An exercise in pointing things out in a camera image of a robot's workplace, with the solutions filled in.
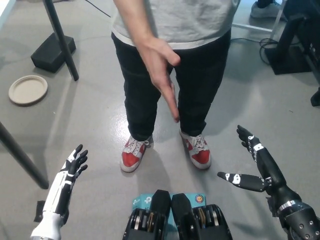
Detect black robot left leg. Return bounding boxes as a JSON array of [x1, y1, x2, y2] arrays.
[[122, 189, 173, 240]]

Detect red white sneaker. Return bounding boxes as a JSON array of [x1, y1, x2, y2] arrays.
[[119, 134, 154, 173], [179, 129, 212, 170]]

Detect person grey shirt black pants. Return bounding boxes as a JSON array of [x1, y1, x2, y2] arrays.
[[111, 0, 242, 141]]

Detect black slanted pole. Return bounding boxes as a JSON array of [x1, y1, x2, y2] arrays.
[[42, 0, 80, 82]]

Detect thin black cable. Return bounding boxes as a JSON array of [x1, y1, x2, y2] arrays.
[[84, 0, 112, 18]]

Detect beige paper plate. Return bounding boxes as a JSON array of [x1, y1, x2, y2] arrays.
[[8, 74, 49, 108]]

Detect black looped cable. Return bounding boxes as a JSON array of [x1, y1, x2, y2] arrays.
[[231, 37, 280, 66]]

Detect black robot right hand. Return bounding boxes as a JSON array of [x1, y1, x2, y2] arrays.
[[216, 124, 302, 212]]

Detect grey shoe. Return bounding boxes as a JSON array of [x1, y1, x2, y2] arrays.
[[249, 1, 287, 21]]

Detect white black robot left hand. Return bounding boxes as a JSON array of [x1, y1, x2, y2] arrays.
[[41, 144, 89, 223]]

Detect teal cardboard box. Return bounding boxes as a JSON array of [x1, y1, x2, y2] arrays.
[[131, 192, 208, 226]]

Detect black equipment foot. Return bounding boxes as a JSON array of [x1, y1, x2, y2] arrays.
[[309, 87, 320, 108]]

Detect black stand with base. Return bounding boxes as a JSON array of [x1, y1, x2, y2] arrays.
[[264, 13, 320, 76]]

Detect black foam block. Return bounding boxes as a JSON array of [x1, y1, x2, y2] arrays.
[[30, 32, 77, 74]]

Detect person's bare right hand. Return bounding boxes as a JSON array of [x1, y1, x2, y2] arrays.
[[133, 37, 181, 123]]

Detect black table leg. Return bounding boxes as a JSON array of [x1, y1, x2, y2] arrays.
[[0, 121, 50, 190]]

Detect white metal frame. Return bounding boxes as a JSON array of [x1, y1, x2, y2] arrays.
[[231, 0, 288, 39]]

